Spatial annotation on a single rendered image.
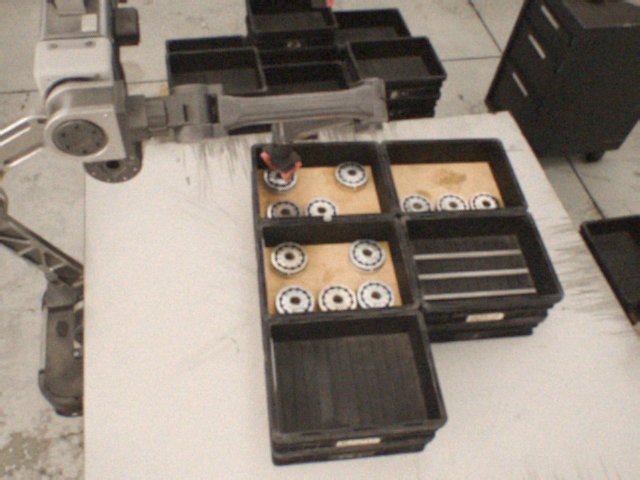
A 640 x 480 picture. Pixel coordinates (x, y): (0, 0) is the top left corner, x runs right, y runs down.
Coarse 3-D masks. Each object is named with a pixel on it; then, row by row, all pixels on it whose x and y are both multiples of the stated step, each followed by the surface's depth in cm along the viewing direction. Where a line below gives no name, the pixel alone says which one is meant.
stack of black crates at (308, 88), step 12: (264, 72) 271; (276, 72) 272; (288, 72) 274; (300, 72) 275; (312, 72) 277; (324, 72) 278; (336, 72) 280; (276, 84) 278; (288, 84) 279; (300, 84) 280; (312, 84) 281; (324, 84) 281; (336, 84) 282; (348, 84) 267
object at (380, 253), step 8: (360, 240) 169; (368, 240) 170; (352, 248) 167; (360, 248) 168; (376, 248) 168; (352, 256) 166; (376, 256) 167; (384, 256) 167; (360, 264) 165; (368, 264) 165; (376, 264) 165
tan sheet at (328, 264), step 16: (320, 256) 169; (336, 256) 169; (368, 256) 170; (272, 272) 164; (320, 272) 166; (336, 272) 166; (352, 272) 167; (384, 272) 167; (272, 288) 161; (320, 288) 163; (352, 288) 164; (272, 304) 159; (400, 304) 162
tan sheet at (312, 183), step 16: (304, 176) 186; (320, 176) 187; (368, 176) 188; (304, 192) 182; (320, 192) 183; (336, 192) 183; (368, 192) 184; (304, 208) 178; (352, 208) 180; (368, 208) 181
